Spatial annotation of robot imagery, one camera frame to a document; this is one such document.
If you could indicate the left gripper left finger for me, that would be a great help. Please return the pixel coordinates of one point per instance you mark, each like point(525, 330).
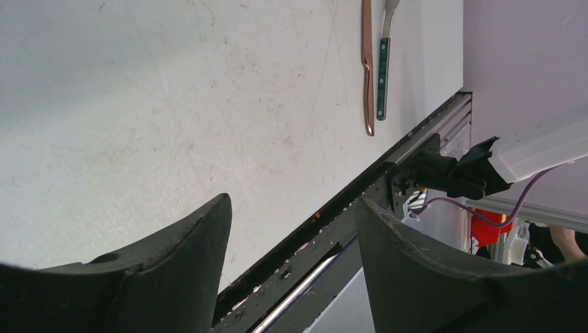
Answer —
point(165, 282)

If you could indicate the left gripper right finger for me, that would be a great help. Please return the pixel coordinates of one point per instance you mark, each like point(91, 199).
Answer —
point(416, 283)

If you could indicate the silver fork green handle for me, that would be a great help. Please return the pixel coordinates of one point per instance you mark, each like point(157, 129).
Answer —
point(384, 59)

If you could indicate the person hand in background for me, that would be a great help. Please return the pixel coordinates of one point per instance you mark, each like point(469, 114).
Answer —
point(565, 240)

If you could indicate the red object behind table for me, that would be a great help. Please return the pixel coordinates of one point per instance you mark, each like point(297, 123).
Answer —
point(486, 234)

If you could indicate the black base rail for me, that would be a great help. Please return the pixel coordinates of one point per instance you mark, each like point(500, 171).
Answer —
point(287, 290)

